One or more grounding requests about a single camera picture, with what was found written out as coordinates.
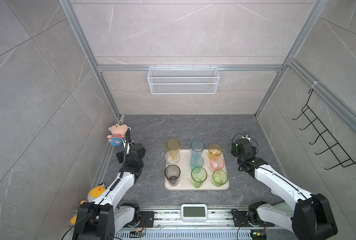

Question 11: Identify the short yellow glass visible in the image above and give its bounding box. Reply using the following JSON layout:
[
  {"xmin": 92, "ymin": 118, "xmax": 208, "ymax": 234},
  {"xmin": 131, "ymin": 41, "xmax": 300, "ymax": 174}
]
[{"xmin": 208, "ymin": 144, "xmax": 223, "ymax": 159}]

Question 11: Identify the pink glass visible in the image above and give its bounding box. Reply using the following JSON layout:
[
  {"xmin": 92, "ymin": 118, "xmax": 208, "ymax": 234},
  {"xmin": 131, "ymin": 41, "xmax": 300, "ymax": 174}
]
[{"xmin": 210, "ymin": 156, "xmax": 225, "ymax": 172}]

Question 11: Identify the short green glass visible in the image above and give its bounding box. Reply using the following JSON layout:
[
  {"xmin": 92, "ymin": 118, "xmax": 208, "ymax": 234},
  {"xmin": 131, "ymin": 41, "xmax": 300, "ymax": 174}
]
[{"xmin": 212, "ymin": 170, "xmax": 229, "ymax": 187}]

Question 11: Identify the tall amber yellow glass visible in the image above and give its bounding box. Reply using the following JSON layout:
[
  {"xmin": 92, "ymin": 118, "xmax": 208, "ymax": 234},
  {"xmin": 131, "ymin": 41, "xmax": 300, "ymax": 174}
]
[{"xmin": 166, "ymin": 138, "xmax": 181, "ymax": 152}]

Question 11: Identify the dark grey smoked glass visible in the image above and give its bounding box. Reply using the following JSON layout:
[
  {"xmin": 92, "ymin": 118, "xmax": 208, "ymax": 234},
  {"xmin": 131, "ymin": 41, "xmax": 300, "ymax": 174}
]
[{"xmin": 164, "ymin": 165, "xmax": 181, "ymax": 187}]

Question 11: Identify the blue glass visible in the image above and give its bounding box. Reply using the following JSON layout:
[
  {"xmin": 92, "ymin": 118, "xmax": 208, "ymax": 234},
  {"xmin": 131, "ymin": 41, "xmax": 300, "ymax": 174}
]
[{"xmin": 191, "ymin": 140, "xmax": 205, "ymax": 156}]

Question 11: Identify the teal glass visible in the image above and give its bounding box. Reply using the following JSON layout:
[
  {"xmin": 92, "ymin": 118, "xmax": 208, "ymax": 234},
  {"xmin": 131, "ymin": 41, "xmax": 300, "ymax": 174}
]
[{"xmin": 190, "ymin": 155, "xmax": 205, "ymax": 170}]

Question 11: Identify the tall green glass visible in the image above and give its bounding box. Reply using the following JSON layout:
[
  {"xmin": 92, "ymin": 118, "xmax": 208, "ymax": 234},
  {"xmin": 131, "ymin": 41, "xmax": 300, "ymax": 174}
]
[{"xmin": 191, "ymin": 167, "xmax": 208, "ymax": 188}]

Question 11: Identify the beige plastic tray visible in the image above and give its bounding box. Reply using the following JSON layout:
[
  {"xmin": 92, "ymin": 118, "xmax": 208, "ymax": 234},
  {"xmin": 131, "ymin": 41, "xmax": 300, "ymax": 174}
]
[{"xmin": 164, "ymin": 149, "xmax": 230, "ymax": 191}]

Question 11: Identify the clear transparent glass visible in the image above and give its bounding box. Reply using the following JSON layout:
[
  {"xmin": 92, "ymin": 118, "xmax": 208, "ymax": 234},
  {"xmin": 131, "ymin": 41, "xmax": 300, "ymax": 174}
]
[{"xmin": 165, "ymin": 151, "xmax": 181, "ymax": 165}]

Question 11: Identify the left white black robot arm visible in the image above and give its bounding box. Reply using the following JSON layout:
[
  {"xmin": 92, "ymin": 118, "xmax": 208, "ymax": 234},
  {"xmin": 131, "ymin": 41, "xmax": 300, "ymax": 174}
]
[{"xmin": 72, "ymin": 144, "xmax": 146, "ymax": 240}]

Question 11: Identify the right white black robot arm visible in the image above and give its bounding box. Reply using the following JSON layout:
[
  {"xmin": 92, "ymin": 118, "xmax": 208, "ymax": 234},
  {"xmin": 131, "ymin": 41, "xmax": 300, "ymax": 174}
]
[{"xmin": 231, "ymin": 135, "xmax": 338, "ymax": 240}]

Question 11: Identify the pink bear plush toy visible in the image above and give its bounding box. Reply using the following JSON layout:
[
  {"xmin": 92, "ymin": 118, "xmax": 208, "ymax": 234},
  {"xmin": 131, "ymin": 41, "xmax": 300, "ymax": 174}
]
[{"xmin": 107, "ymin": 124, "xmax": 131, "ymax": 147}]

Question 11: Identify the yellow plush toy red dress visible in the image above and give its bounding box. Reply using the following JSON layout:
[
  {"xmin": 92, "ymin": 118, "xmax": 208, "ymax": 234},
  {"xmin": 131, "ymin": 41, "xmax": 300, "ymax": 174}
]
[{"xmin": 70, "ymin": 185, "xmax": 108, "ymax": 225}]

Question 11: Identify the mint green box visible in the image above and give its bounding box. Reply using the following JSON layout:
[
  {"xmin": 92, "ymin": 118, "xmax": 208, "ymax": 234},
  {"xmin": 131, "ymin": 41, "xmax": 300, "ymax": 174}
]
[{"xmin": 274, "ymin": 202, "xmax": 294, "ymax": 212}]

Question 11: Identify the small circuit board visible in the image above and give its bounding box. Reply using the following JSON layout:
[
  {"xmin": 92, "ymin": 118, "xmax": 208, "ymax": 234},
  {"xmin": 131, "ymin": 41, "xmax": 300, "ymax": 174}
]
[{"xmin": 129, "ymin": 230, "xmax": 145, "ymax": 238}]

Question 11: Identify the white digital timer display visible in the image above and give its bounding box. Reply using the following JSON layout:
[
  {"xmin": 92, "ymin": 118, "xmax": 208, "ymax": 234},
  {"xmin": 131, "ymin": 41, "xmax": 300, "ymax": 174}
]
[{"xmin": 181, "ymin": 204, "xmax": 209, "ymax": 223}]

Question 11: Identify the green yellow connector board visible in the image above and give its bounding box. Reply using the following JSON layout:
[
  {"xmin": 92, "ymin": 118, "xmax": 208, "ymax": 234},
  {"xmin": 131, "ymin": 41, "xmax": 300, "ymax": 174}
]
[{"xmin": 250, "ymin": 231, "xmax": 267, "ymax": 240}]

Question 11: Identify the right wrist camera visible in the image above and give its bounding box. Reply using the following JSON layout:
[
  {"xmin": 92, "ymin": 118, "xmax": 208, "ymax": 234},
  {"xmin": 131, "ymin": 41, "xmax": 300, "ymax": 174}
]
[{"xmin": 243, "ymin": 132, "xmax": 251, "ymax": 141}]

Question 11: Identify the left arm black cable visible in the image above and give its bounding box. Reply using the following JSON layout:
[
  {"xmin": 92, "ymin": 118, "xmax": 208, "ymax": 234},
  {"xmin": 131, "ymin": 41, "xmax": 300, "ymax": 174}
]
[{"xmin": 60, "ymin": 128, "xmax": 132, "ymax": 240}]

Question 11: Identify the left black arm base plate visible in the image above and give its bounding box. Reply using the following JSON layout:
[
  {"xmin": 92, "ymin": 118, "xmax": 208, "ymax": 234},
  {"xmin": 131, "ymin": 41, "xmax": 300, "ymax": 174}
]
[{"xmin": 136, "ymin": 211, "xmax": 155, "ymax": 228}]

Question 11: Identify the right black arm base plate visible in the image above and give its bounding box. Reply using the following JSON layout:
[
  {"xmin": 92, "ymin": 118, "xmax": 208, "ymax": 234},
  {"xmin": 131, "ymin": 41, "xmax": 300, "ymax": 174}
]
[{"xmin": 231, "ymin": 209, "xmax": 275, "ymax": 228}]

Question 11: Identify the white wire mesh basket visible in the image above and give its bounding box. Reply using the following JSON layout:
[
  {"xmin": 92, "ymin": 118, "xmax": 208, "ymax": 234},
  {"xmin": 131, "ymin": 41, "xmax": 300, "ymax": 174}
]
[{"xmin": 147, "ymin": 67, "xmax": 220, "ymax": 95}]

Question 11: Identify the black wire hook rack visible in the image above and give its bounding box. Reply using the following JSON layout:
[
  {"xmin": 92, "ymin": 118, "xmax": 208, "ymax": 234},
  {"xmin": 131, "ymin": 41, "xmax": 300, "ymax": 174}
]
[{"xmin": 292, "ymin": 89, "xmax": 356, "ymax": 170}]

